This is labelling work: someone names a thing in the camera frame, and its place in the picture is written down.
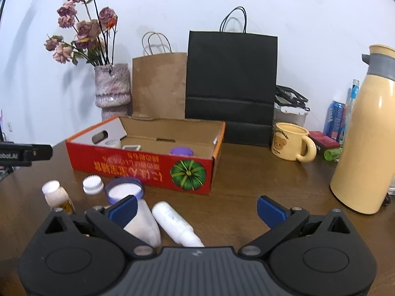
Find clear glass bottle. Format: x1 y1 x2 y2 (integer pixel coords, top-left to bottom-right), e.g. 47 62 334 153
339 79 360 147

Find black paper bag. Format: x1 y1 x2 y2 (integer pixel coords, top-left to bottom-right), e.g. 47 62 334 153
184 6 278 147

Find white ribbed lid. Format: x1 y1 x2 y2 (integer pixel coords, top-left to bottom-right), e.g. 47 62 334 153
83 176 104 195

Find blue drink can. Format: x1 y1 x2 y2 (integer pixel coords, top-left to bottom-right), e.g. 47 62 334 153
326 100 347 141

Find dried pink roses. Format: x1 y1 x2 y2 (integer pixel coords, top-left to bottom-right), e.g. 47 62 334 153
44 0 118 67

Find pink marbled ceramic vase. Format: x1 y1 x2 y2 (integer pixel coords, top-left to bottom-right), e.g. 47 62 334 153
94 63 131 123

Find red cardboard box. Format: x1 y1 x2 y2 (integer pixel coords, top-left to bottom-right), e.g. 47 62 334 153
65 115 226 195

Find yellow bear mug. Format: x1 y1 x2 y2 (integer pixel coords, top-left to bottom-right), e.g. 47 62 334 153
271 122 317 163

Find green small tube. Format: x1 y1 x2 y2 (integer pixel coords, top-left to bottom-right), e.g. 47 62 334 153
323 147 343 161

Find white spray bottle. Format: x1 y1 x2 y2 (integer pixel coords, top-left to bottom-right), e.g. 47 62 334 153
151 201 205 248

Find brown paper bag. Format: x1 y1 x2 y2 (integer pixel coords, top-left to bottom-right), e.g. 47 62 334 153
132 32 188 120

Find small beige bottle white cap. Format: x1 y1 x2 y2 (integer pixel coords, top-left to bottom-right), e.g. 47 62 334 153
41 180 76 216

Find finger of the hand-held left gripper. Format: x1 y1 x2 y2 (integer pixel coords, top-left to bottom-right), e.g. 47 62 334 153
31 144 53 161

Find maroon small box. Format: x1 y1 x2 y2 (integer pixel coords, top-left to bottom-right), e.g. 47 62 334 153
309 131 340 150

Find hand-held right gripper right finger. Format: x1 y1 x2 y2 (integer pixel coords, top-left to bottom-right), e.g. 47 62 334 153
237 196 360 257

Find yellow thermos jug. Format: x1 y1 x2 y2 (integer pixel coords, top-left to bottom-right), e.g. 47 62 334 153
330 45 395 215

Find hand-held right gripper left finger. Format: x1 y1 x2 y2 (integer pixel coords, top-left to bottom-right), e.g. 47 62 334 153
33 195 156 257

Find translucent plastic container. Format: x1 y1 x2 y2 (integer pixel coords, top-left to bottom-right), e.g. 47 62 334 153
123 199 162 248

